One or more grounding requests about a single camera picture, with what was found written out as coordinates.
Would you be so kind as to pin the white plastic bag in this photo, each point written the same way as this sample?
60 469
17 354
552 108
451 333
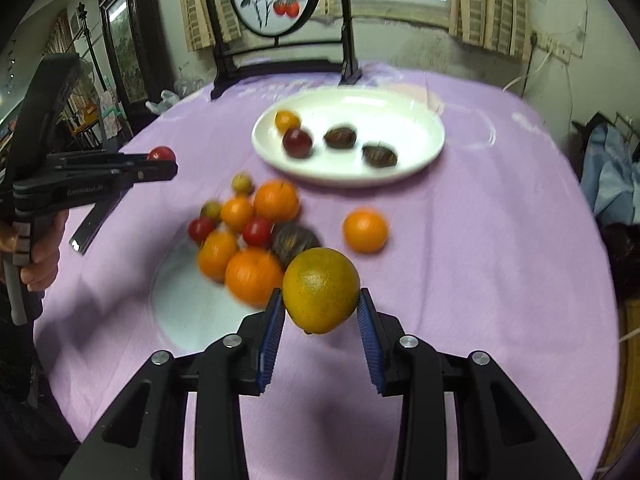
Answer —
162 102

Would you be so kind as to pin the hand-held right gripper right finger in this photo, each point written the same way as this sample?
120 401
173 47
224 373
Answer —
370 342

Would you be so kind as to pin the small green-yellow fruit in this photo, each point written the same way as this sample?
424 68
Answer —
242 183
211 209

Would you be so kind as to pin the dark purple passion fruit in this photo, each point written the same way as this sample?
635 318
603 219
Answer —
340 137
380 155
295 242

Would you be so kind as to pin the small mandarin orange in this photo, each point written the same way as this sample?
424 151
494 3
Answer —
237 212
287 121

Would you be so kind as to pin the wall socket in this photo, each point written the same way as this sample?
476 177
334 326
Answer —
562 52

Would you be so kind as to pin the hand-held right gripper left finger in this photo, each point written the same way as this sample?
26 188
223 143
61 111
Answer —
272 332

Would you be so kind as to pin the dark red bag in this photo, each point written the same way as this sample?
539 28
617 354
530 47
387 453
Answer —
622 260

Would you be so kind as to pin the red cherry tomato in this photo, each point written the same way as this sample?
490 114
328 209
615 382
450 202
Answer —
161 153
257 231
201 229

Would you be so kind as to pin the striped beige curtain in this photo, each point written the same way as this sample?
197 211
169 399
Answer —
197 10
490 10

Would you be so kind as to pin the dark red plum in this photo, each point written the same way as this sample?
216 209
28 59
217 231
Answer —
297 143

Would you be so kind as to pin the white oval plate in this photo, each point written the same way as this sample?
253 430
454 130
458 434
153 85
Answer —
360 110

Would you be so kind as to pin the large yellow-green orange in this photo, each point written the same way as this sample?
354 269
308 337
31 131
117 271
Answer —
320 287

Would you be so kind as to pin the person's left hand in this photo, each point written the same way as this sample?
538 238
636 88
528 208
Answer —
47 255

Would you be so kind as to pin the dark wooden cabinet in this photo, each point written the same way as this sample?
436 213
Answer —
152 60

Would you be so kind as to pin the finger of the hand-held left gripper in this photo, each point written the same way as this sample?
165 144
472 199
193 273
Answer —
155 171
100 160

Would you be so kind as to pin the round painted table screen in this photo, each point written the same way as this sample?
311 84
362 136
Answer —
260 5

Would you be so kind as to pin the blue clothing pile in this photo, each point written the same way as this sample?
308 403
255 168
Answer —
615 180

